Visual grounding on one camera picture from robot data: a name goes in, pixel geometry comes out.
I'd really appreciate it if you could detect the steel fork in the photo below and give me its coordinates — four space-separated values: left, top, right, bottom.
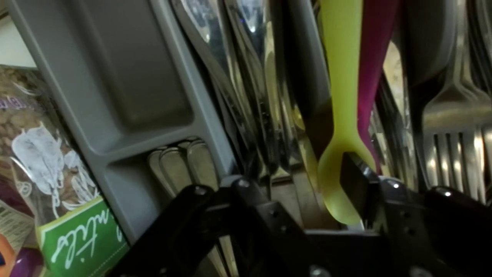
420 0 492 205

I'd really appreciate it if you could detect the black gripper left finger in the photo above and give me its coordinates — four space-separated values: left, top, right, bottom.
104 174 309 277

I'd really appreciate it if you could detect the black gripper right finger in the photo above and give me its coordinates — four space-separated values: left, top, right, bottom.
340 152 492 277

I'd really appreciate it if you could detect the green labelled snack package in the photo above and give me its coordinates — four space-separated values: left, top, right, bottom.
0 63 129 277

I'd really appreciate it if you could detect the yellow-green plastic spoon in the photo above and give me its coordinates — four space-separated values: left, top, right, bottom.
315 0 367 229

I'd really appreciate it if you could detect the silver spoon handle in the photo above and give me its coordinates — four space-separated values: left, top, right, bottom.
224 0 313 206

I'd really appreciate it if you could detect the steel teaspoon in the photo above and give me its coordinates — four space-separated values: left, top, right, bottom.
178 139 221 189
147 145 194 199

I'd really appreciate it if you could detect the grey plastic cutlery tray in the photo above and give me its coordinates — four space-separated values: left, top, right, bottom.
6 0 492 248

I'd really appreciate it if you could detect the magenta plastic spoon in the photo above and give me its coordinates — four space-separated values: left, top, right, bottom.
355 0 404 171

